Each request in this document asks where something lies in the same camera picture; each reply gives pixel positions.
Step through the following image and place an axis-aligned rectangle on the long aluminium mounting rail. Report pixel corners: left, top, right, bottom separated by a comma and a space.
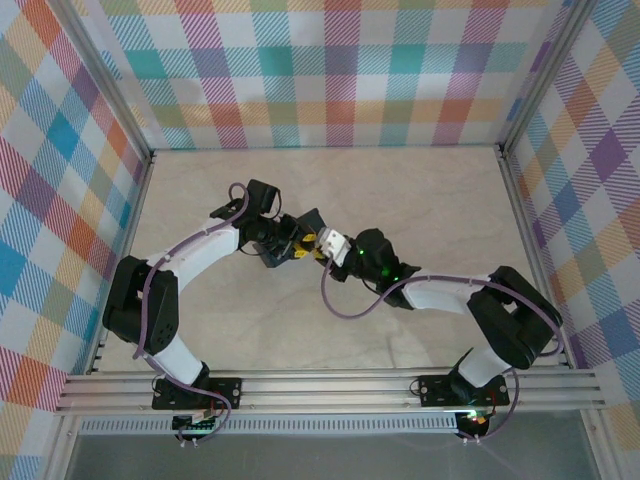
53, 368, 607, 417

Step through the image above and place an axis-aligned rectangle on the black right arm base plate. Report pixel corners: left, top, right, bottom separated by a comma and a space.
416, 372, 512, 408

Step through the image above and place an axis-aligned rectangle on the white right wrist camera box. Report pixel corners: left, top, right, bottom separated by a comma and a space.
318, 226, 355, 267

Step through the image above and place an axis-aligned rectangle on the slotted grey cable duct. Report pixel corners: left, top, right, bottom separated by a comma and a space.
78, 412, 462, 436

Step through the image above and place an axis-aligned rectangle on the starry night print box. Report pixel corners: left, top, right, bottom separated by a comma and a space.
252, 207, 327, 270

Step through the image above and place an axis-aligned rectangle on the small circuit board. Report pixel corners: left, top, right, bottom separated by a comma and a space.
458, 410, 492, 432
171, 413, 222, 433

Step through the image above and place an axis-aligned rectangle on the aluminium side rail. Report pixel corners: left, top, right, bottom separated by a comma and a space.
85, 152, 156, 376
498, 145, 575, 370

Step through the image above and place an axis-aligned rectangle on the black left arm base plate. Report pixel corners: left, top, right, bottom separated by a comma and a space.
151, 377, 243, 411

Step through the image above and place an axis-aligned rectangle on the aluminium frame post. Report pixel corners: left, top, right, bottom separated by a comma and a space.
48, 0, 155, 162
498, 0, 599, 154

